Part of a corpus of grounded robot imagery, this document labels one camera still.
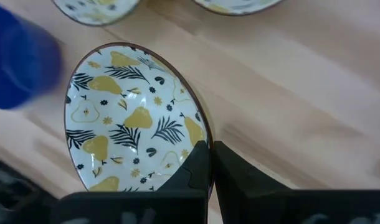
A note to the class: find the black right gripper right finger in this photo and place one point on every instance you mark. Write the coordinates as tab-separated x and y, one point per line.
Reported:
233	180

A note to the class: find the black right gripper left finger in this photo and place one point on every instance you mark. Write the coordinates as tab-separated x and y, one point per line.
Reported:
193	171

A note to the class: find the yellow pear print bowl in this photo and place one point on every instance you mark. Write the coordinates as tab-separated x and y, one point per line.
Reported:
93	12
131	102
236	6

